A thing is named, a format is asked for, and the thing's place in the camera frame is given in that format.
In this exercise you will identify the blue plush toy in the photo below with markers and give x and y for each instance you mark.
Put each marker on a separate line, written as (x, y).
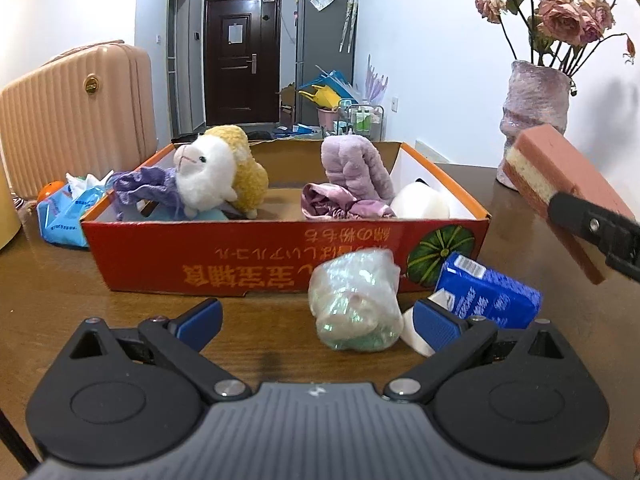
(200, 214)

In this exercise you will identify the purple feather decoration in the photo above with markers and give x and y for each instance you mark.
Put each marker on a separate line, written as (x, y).
(375, 82)

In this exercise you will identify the blue and white packet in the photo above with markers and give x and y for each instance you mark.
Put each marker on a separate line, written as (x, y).
(490, 295)

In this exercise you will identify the yellow thermos jug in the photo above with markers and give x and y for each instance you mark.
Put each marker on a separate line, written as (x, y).
(7, 210)

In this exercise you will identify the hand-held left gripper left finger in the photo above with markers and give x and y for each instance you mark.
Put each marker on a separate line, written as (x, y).
(200, 321)

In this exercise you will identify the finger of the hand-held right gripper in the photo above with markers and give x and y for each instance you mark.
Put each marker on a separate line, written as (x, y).
(585, 220)

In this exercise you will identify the metal utility cart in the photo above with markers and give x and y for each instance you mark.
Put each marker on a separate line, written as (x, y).
(362, 120)

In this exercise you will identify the blue and yellow clutter pile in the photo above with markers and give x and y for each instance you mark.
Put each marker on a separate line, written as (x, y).
(327, 90)

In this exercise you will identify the pink textured vase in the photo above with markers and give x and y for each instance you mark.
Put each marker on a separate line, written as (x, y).
(535, 115)

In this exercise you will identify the interior glass door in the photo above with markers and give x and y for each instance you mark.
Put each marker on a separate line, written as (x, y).
(177, 60)

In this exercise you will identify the white hanging umbrella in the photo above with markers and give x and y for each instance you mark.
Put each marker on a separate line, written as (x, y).
(348, 20)

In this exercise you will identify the pink satin cloth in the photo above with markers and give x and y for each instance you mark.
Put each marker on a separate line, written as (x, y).
(340, 205)

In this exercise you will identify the dried rose bouquet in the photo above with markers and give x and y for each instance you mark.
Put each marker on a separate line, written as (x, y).
(565, 20)

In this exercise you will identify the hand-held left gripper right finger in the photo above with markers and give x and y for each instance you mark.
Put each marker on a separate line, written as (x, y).
(435, 325)

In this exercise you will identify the grey refrigerator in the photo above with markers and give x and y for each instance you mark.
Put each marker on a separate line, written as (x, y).
(320, 40)

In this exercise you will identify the orange fruit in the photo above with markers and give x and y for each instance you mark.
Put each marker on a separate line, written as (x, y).
(50, 191)

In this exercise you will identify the white foam cylinder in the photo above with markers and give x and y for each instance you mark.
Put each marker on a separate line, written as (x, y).
(420, 202)

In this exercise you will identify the dark brown door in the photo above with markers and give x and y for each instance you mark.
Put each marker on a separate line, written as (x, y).
(240, 60)

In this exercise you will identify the blue tissue pack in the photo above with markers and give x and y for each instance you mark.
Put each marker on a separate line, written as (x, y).
(70, 215)

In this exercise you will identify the white and yellow sheep plush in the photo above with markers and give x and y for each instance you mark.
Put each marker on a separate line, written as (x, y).
(215, 170)

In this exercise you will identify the red cardboard box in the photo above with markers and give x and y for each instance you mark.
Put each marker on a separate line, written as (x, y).
(250, 255)

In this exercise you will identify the clear plastic bag bundle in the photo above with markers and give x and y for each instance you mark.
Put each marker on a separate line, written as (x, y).
(355, 300)

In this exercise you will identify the pink sponge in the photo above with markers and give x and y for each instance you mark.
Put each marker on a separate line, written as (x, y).
(550, 170)

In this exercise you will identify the pink ribbed suitcase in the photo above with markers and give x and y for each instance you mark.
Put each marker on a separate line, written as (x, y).
(75, 115)

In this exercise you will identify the lavender towel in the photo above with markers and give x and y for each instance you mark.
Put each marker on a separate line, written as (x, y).
(355, 165)

